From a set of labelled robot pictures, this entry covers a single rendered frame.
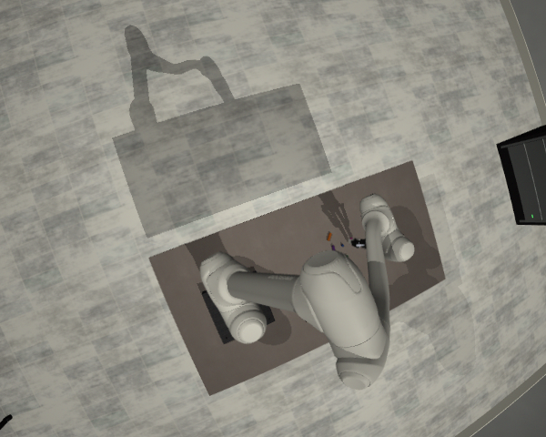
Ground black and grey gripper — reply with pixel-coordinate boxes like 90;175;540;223
349;238;366;249

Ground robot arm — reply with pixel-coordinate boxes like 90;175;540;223
200;194;415;390

